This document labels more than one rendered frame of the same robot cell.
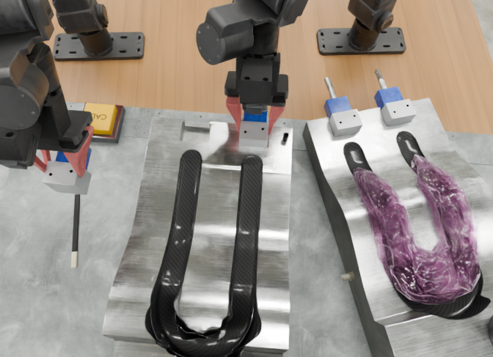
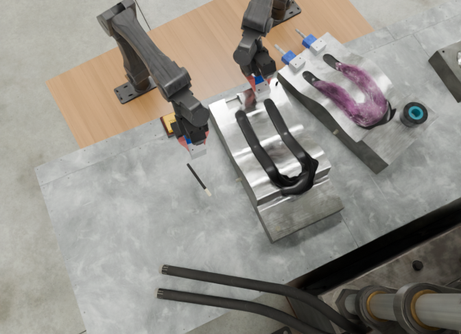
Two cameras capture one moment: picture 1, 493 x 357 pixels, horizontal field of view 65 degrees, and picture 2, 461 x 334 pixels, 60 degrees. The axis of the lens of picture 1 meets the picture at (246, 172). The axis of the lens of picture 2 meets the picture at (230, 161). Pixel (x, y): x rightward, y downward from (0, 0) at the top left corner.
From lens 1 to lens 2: 0.74 m
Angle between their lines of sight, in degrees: 11
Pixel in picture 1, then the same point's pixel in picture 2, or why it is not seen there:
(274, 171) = (280, 101)
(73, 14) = (141, 73)
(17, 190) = (156, 177)
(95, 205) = (199, 164)
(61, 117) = not seen: hidden behind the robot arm
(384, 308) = (357, 135)
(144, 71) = not seen: hidden behind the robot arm
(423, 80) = (317, 22)
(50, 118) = not seen: hidden behind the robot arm
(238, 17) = (251, 41)
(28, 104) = (206, 112)
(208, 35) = (241, 53)
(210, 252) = (276, 149)
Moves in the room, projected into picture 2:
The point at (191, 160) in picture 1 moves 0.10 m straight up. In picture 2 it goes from (240, 116) to (241, 102)
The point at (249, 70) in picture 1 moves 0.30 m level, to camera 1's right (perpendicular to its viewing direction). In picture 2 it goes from (261, 60) to (345, 25)
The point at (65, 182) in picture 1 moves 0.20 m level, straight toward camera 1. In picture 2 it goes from (202, 149) to (266, 159)
